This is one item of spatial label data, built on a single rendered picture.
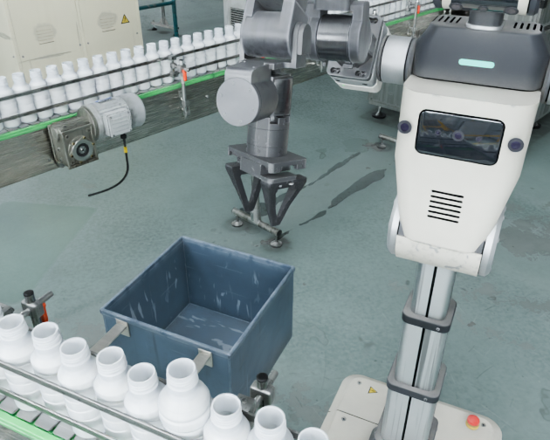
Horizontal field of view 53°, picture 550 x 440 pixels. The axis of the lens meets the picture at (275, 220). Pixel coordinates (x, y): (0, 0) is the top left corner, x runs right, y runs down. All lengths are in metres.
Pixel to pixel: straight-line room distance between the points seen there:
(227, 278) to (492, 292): 1.77
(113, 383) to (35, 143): 1.40
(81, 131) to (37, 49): 2.58
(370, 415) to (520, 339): 1.02
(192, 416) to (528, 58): 0.79
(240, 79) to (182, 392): 0.39
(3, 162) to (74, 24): 2.74
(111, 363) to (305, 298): 1.93
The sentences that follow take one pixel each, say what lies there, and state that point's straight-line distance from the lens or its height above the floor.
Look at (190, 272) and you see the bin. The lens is 1.47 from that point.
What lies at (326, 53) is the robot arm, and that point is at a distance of 0.97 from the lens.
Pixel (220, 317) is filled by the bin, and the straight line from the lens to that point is 1.48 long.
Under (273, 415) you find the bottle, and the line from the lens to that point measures 0.73.
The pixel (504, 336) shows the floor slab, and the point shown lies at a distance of 2.69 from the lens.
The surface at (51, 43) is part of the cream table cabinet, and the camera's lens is 4.64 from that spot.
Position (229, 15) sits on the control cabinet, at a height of 0.39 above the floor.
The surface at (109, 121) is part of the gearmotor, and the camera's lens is 2.03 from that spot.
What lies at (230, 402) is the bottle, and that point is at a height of 1.15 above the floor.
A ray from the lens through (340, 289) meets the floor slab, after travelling 2.76.
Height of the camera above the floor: 1.72
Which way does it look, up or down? 32 degrees down
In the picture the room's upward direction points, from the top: straight up
